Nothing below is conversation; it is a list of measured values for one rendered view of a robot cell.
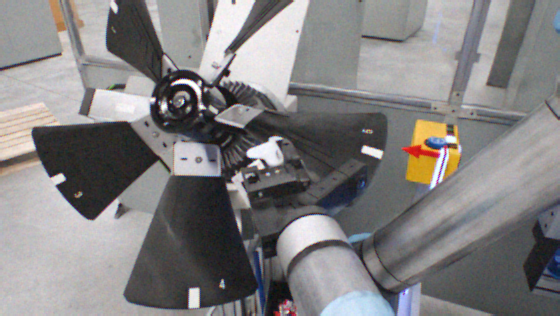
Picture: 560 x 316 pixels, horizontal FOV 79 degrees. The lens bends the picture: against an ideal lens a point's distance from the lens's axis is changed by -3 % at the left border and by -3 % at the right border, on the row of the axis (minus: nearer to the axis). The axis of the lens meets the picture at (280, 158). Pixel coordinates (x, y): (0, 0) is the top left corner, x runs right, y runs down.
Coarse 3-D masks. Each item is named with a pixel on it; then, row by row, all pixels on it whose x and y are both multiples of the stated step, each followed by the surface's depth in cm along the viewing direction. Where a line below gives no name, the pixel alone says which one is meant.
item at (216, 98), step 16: (160, 80) 62; (176, 80) 62; (192, 80) 61; (160, 96) 63; (192, 96) 60; (208, 96) 59; (224, 96) 70; (160, 112) 62; (176, 112) 61; (192, 112) 60; (208, 112) 60; (160, 128) 60; (176, 128) 59; (192, 128) 59; (208, 128) 62; (224, 144) 69
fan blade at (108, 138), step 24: (48, 144) 70; (72, 144) 69; (96, 144) 68; (120, 144) 68; (144, 144) 69; (48, 168) 71; (72, 168) 71; (96, 168) 71; (120, 168) 71; (144, 168) 72; (72, 192) 73; (96, 192) 73; (120, 192) 74; (96, 216) 75
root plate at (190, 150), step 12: (180, 144) 63; (192, 144) 65; (204, 144) 66; (180, 156) 63; (192, 156) 64; (204, 156) 66; (216, 156) 67; (180, 168) 63; (192, 168) 64; (204, 168) 65; (216, 168) 67
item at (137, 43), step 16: (128, 0) 71; (144, 0) 68; (112, 16) 77; (128, 16) 72; (144, 16) 68; (128, 32) 74; (144, 32) 69; (112, 48) 81; (128, 48) 77; (144, 48) 71; (160, 48) 67; (144, 64) 75; (160, 64) 69
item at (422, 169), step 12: (420, 120) 89; (420, 132) 83; (432, 132) 83; (444, 132) 83; (456, 132) 83; (420, 144) 78; (420, 156) 77; (456, 156) 74; (408, 168) 80; (420, 168) 79; (432, 168) 78; (456, 168) 76; (408, 180) 81; (420, 180) 80; (432, 180) 79
